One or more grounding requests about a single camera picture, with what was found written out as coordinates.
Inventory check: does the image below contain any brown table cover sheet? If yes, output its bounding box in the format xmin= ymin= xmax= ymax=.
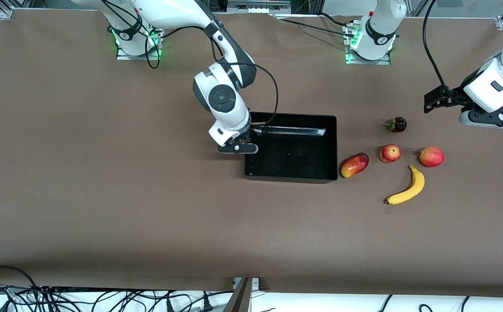
xmin=0 ymin=9 xmax=503 ymax=298

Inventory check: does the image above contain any grey slanted bar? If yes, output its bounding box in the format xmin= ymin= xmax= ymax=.
xmin=223 ymin=277 xmax=253 ymax=312

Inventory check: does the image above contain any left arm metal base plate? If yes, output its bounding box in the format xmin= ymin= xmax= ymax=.
xmin=345 ymin=22 xmax=392 ymax=65

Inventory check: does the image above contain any long black table cable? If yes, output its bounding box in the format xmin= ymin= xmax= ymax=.
xmin=275 ymin=18 xmax=356 ymax=39

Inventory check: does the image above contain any dark purple mangosteen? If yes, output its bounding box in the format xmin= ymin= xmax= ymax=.
xmin=384 ymin=117 xmax=408 ymax=133

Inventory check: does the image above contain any red yellow mango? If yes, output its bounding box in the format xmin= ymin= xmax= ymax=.
xmin=340 ymin=153 xmax=369 ymax=179

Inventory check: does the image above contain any short black table cable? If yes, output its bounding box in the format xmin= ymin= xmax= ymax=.
xmin=317 ymin=12 xmax=349 ymax=27

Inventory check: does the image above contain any red yellow apple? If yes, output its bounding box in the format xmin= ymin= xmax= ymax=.
xmin=379 ymin=144 xmax=401 ymax=164

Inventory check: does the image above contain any black plastic box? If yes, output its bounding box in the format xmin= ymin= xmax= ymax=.
xmin=245 ymin=112 xmax=339 ymax=184

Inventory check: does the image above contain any yellow banana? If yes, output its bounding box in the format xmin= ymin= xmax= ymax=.
xmin=385 ymin=164 xmax=425 ymax=205

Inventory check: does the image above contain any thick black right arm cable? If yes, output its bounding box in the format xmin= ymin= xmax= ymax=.
xmin=210 ymin=37 xmax=279 ymax=128

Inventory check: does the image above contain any thin black looping cable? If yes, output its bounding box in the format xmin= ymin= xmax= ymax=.
xmin=102 ymin=0 xmax=211 ymax=70

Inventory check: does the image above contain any small metal bracket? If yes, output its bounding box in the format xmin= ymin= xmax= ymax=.
xmin=233 ymin=277 xmax=260 ymax=290

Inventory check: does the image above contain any grey device box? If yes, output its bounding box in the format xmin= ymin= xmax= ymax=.
xmin=227 ymin=0 xmax=292 ymax=14

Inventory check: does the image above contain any black floor cable loop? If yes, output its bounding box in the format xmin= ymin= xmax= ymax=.
xmin=0 ymin=265 xmax=40 ymax=291

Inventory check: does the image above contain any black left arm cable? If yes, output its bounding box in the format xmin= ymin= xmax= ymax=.
xmin=422 ymin=0 xmax=469 ymax=104

